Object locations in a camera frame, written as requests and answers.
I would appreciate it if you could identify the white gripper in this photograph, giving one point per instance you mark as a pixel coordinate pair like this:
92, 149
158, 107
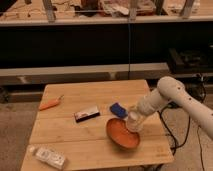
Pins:
134, 121

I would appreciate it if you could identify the orange ceramic bowl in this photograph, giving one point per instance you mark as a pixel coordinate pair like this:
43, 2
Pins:
118, 133

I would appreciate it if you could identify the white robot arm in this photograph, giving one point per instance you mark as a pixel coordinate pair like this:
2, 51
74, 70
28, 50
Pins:
169, 90

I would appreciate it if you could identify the blue sponge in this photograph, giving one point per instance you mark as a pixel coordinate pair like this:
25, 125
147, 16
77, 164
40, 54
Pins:
118, 110

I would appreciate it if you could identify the black and white eraser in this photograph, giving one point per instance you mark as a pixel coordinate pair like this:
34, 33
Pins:
86, 114

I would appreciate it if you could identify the wooden table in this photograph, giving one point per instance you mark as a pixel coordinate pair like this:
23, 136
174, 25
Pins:
85, 144

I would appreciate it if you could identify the black equipment box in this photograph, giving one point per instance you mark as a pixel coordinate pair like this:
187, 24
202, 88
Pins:
190, 61

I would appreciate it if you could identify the orange toy carrot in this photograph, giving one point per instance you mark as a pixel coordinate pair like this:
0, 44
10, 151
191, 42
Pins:
50, 104

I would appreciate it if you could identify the clear plastic bottle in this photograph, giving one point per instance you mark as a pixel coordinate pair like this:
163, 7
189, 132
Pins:
48, 156

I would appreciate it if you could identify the metal shelf rack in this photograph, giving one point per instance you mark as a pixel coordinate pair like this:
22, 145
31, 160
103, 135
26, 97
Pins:
57, 41

